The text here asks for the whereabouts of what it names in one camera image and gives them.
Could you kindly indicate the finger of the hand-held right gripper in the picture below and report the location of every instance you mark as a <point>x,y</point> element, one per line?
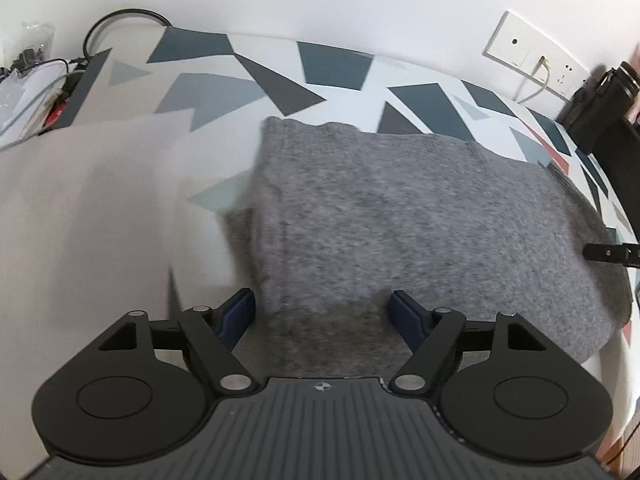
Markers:
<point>607,252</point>

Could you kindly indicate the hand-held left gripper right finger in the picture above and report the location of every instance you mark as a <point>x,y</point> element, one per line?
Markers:
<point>407,317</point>

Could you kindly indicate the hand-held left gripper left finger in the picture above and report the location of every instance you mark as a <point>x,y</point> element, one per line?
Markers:
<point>239,315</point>

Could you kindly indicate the grey knit sweater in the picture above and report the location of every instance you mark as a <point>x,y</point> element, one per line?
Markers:
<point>400,220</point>

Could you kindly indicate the black bag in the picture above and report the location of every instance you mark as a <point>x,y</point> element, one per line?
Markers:
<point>600,115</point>

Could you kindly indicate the white foam sheet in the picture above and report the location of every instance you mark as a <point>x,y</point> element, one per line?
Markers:
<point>100,210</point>

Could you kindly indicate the white power socket plate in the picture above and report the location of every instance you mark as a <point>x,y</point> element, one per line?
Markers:
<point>575,71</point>

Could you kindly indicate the small red packet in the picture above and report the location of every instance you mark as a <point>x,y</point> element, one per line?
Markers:
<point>55,115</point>

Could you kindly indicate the clear plastic bags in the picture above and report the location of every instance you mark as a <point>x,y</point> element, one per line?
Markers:
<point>25,100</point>

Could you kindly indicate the white data wall plate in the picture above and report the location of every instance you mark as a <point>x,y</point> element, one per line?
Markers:
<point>531,66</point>

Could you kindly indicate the white coax wall plate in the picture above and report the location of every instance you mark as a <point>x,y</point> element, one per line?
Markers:
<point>505,47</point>

